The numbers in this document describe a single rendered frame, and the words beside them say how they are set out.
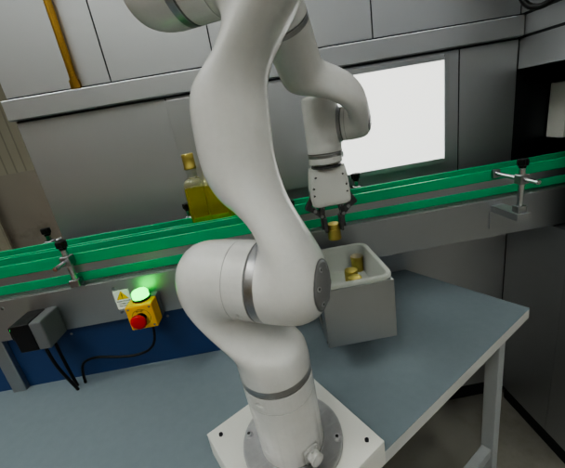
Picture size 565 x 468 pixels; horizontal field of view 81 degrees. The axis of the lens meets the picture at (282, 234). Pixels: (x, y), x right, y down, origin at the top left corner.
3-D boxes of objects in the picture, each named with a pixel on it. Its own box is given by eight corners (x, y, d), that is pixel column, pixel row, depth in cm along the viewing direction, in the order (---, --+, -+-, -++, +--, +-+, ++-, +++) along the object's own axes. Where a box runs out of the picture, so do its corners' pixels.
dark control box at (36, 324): (68, 331, 94) (57, 305, 91) (52, 349, 86) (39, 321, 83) (39, 336, 94) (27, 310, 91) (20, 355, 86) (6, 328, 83)
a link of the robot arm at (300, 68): (350, -17, 55) (374, 116, 80) (263, 10, 61) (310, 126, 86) (346, 18, 51) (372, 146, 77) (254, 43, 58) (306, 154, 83)
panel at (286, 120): (444, 161, 118) (444, 55, 107) (449, 162, 116) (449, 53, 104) (193, 204, 116) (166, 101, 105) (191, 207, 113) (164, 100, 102)
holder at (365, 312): (362, 283, 108) (358, 239, 103) (397, 335, 82) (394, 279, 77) (310, 293, 107) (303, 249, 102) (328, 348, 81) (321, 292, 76)
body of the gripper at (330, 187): (342, 155, 86) (347, 198, 90) (303, 162, 86) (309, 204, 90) (349, 159, 79) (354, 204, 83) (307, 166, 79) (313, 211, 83)
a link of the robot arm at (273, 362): (297, 407, 49) (267, 268, 39) (194, 383, 56) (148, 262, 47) (319, 348, 59) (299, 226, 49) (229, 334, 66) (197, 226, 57)
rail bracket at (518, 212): (499, 224, 107) (503, 153, 100) (542, 241, 91) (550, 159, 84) (484, 227, 107) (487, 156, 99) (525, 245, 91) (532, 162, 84)
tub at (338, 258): (366, 267, 100) (363, 240, 97) (397, 306, 79) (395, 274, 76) (309, 278, 99) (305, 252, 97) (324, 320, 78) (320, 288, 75)
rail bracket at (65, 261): (87, 282, 92) (70, 238, 87) (74, 296, 85) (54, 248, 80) (73, 285, 92) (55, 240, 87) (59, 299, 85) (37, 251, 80)
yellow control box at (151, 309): (165, 313, 94) (158, 290, 92) (158, 328, 87) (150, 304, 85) (140, 318, 94) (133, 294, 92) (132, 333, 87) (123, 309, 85)
